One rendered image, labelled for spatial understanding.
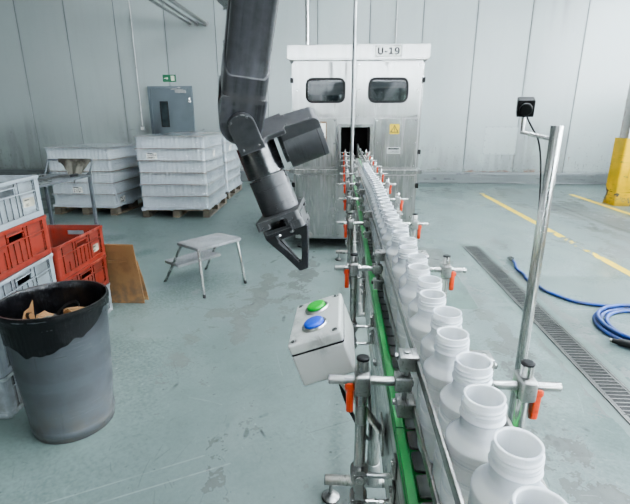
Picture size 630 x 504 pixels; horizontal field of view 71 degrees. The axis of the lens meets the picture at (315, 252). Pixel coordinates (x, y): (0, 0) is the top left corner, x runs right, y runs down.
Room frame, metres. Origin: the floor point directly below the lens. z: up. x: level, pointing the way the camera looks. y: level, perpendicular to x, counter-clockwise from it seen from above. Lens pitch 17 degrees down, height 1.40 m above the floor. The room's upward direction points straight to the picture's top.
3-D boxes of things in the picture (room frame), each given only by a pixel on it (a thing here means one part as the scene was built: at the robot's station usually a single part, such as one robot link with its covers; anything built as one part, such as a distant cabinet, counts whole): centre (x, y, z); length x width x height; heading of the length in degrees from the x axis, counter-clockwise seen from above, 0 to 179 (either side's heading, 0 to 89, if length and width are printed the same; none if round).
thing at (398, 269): (0.81, -0.18, 1.08); 0.06 x 0.06 x 0.17
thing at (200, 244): (3.68, 0.98, 0.21); 0.61 x 0.47 x 0.41; 50
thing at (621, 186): (7.45, -5.19, 0.55); 0.40 x 0.40 x 1.10; 87
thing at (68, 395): (1.81, 1.16, 0.32); 0.45 x 0.45 x 0.64
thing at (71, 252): (2.82, 1.75, 0.55); 0.61 x 0.41 x 0.22; 179
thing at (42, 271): (2.10, 1.69, 0.55); 0.61 x 0.41 x 0.22; 4
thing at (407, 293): (0.69, -0.17, 1.08); 0.06 x 0.06 x 0.17
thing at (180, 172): (6.99, 2.05, 0.59); 1.24 x 1.03 x 1.17; 179
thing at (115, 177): (7.17, 3.43, 0.50); 1.23 x 1.05 x 1.00; 175
